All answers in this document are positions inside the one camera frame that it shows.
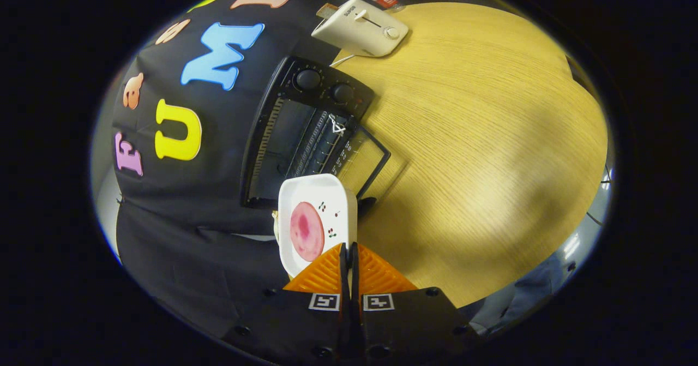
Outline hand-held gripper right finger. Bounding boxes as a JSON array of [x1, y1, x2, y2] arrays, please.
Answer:
[[352, 243, 483, 362]]

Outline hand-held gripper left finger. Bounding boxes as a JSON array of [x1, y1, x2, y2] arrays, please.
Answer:
[[221, 243, 352, 364]]

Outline pink ham slice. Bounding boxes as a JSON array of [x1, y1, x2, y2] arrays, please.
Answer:
[[290, 202, 326, 262]]

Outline white rectangular plate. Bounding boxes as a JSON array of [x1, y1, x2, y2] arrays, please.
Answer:
[[278, 173, 358, 278]]

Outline black toaster oven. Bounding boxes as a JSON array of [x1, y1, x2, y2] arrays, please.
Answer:
[[240, 55, 392, 219]]

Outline white toaster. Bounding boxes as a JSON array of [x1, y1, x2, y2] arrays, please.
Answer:
[[311, 0, 410, 58]]

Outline person's grey trousers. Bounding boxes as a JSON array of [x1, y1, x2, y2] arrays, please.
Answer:
[[461, 251, 576, 337]]

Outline black backdrop cloth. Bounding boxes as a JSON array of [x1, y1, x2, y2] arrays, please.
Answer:
[[90, 0, 404, 350]]

